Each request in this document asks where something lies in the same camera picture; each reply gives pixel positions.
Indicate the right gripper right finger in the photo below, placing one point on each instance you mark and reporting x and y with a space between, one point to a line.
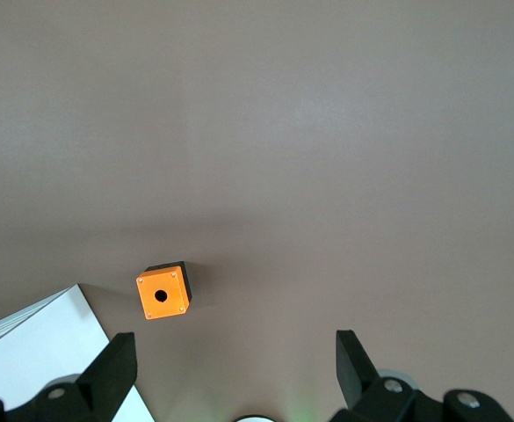
357 378

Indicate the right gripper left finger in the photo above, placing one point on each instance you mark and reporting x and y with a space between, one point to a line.
107 373

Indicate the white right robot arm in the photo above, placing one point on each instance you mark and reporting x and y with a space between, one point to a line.
254 419

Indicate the brown table mat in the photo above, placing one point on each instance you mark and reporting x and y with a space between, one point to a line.
283 132

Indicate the white drawer cabinet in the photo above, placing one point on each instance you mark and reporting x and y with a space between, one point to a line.
41 343

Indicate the orange box with hole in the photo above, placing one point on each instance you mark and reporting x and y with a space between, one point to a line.
168 303

